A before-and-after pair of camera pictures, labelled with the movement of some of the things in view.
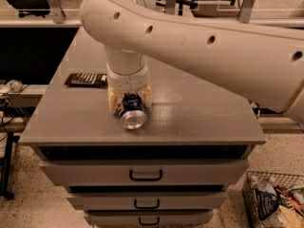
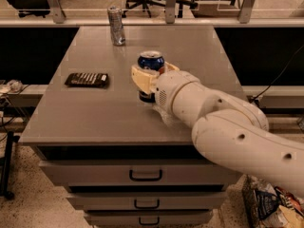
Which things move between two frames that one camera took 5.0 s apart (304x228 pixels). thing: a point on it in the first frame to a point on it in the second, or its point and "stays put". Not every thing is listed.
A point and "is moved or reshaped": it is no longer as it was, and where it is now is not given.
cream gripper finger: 146,96 to 168,66
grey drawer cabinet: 174,172 stays put
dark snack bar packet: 89,80 stays put
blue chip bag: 267,203 stays put
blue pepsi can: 132,116 is moved or reshaped
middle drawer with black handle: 147,200 stays put
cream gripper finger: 114,99 to 143,79
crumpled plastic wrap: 15,85 stays put
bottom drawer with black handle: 149,218 stays put
